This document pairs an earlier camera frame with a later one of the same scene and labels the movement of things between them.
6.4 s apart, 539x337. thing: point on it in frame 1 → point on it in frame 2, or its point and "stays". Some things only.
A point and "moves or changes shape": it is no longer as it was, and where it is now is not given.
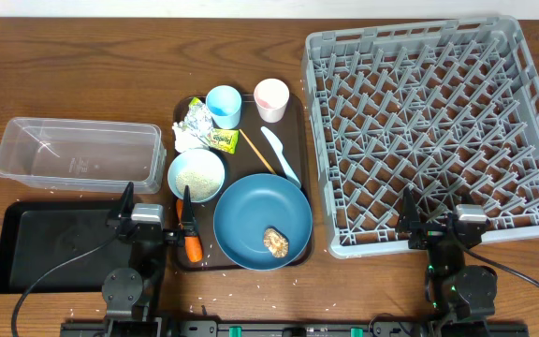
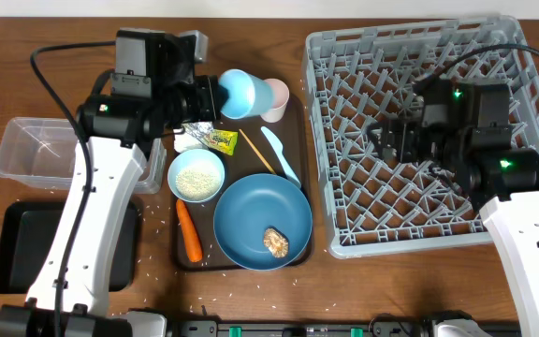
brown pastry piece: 276,241 stays
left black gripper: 155,234 → 211,98
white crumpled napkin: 184,139 stays
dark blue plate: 252,206 stays
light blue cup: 224,103 moves or changes shape
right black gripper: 410,222 → 406,129
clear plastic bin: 94,155 stays
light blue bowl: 200,170 stays
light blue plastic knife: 277,146 stays
